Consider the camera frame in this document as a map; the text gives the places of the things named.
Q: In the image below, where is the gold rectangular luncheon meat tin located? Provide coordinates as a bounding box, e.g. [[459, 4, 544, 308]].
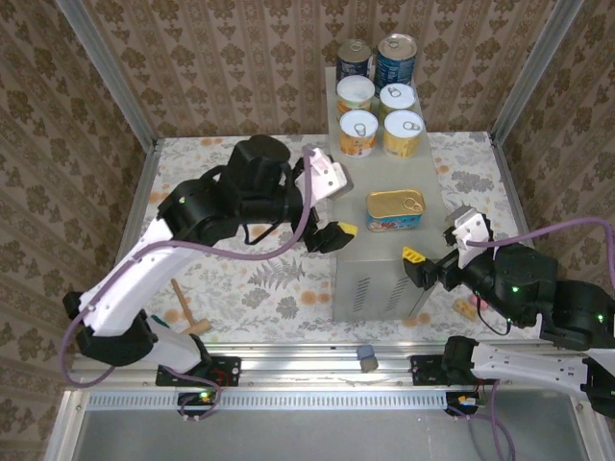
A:
[[365, 188, 428, 233]]

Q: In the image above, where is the yellow label tin can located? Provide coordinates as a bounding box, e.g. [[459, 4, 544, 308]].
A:
[[338, 109, 379, 159], [382, 109, 425, 159]]

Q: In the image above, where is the orange label can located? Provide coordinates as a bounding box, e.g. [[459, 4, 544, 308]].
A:
[[335, 75, 376, 121]]

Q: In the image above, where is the green label tin can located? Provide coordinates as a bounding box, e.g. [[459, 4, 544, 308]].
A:
[[378, 83, 417, 121]]

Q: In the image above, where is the dark navy tin can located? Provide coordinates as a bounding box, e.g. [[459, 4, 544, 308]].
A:
[[335, 38, 374, 83]]

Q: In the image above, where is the tall blue label tin can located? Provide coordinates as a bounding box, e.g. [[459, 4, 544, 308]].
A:
[[374, 33, 418, 90]]

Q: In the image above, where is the yellow toy cheese wedge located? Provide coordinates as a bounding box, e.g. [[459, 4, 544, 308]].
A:
[[454, 297, 480, 321]]

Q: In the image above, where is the grey metal cabinet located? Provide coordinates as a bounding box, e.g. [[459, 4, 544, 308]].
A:
[[325, 65, 446, 322]]

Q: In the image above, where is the small wooden mallet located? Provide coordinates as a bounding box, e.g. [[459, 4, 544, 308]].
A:
[[171, 279, 211, 336]]

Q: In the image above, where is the black controller box, yellow plug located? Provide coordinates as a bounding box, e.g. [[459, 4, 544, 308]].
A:
[[446, 393, 481, 415]]

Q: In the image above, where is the black controller box, green light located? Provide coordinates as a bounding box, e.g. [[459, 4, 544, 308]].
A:
[[177, 391, 215, 409]]

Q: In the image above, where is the grey metal base panel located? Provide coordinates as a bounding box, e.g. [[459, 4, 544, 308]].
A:
[[45, 391, 615, 461]]

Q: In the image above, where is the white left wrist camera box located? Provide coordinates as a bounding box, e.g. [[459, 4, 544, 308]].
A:
[[293, 147, 348, 203]]

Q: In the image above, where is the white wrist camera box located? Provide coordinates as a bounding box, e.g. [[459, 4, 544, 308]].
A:
[[293, 147, 348, 203], [442, 204, 496, 270]]

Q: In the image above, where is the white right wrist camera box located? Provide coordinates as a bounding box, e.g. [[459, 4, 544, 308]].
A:
[[442, 204, 496, 270]]

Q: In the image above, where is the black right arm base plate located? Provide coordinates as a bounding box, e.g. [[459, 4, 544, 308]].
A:
[[410, 354, 451, 385]]

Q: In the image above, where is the long aluminium base rail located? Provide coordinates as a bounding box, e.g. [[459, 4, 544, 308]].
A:
[[71, 343, 585, 391]]

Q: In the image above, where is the aluminium frame post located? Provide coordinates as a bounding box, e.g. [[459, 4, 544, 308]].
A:
[[55, 0, 158, 150], [489, 0, 585, 145]]

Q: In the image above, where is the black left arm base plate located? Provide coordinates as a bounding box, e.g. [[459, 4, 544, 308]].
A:
[[156, 354, 241, 388]]

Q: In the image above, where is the white slotted cable duct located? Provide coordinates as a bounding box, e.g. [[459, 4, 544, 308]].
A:
[[86, 391, 453, 412]]

